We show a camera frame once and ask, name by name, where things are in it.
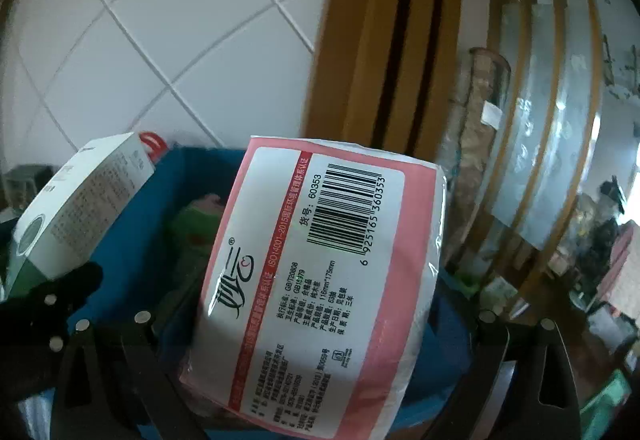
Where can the blue storage box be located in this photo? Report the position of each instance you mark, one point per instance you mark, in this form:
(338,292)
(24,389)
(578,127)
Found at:
(140,259)

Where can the dark green gift bag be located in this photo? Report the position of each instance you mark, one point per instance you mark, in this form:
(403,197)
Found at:
(23,182)

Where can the white green carton box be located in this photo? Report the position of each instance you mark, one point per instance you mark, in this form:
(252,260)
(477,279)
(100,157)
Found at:
(61,227)

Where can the rolled patterned mat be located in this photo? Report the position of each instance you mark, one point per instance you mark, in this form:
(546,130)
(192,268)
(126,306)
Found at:
(474,119)

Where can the red toy suitcase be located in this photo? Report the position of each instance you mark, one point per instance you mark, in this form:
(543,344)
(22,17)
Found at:
(155,146)

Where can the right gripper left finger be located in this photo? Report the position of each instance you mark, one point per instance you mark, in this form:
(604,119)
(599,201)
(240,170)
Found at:
(112,383)

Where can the wooden slatted glass partition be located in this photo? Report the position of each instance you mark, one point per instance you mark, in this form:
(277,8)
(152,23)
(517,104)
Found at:
(548,126)

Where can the pink white tissue pack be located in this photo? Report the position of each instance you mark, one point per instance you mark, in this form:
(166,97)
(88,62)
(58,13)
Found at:
(318,289)

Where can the pink green wipes pack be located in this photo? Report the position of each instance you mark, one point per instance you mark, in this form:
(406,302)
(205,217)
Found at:
(195,227)

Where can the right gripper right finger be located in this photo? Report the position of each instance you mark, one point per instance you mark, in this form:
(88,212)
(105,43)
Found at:
(520,385)

